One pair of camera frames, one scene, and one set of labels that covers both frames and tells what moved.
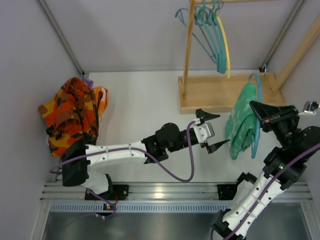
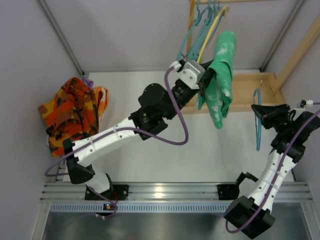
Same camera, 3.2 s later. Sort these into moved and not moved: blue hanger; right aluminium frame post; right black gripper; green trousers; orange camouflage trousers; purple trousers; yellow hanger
Moved: yellow hanger; green trousers; blue hanger
Not moved: purple trousers; right aluminium frame post; right black gripper; orange camouflage trousers
